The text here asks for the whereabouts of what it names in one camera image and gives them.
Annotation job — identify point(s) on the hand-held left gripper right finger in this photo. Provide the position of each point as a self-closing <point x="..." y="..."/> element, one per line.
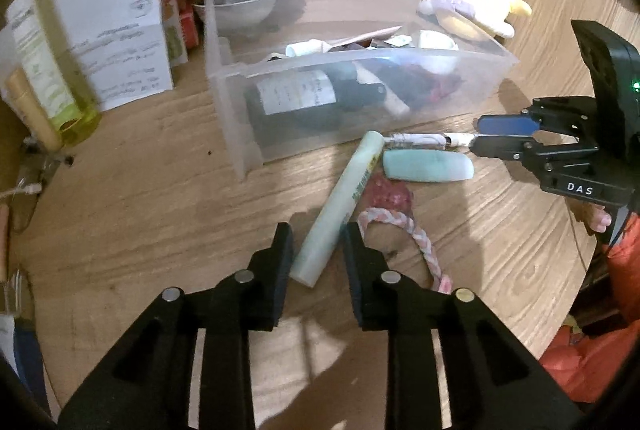
<point x="356" y="280"/>

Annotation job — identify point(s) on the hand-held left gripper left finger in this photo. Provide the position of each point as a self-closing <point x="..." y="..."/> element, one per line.
<point x="277" y="280"/>

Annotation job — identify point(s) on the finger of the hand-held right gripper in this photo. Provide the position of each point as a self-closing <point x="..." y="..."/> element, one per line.
<point x="500" y="147"/>
<point x="505" y="124"/>

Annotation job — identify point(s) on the clear plastic storage bin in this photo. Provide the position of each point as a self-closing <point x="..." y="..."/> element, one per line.
<point x="470" y="74"/>

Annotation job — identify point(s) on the light green tube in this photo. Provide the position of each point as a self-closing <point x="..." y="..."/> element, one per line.
<point x="330" y="220"/>

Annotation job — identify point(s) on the white pen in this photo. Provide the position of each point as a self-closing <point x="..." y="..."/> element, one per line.
<point x="425" y="140"/>

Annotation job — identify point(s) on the dark purple bottle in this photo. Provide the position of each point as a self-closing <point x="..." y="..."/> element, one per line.
<point x="350" y="97"/>

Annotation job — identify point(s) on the small white ointment tube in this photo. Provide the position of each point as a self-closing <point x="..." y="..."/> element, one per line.
<point x="305" y="48"/>

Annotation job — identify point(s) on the person's right hand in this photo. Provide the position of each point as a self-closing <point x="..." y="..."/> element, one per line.
<point x="600" y="220"/>

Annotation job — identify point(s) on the pink crinkled wrapper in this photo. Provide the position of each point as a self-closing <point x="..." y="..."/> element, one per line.
<point x="390" y="197"/>

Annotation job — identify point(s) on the orange jacket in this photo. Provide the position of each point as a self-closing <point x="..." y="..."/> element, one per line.
<point x="600" y="350"/>

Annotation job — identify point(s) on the grey bowl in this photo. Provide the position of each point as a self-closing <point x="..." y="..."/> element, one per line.
<point x="240" y="12"/>

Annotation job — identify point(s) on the white folded paper box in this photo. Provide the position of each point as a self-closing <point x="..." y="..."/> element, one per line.
<point x="115" y="49"/>

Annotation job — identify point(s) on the yellow bottle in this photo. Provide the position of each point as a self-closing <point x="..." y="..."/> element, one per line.
<point x="30" y="109"/>

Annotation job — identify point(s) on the green spray bottle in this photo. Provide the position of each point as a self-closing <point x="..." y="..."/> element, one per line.
<point x="45" y="74"/>

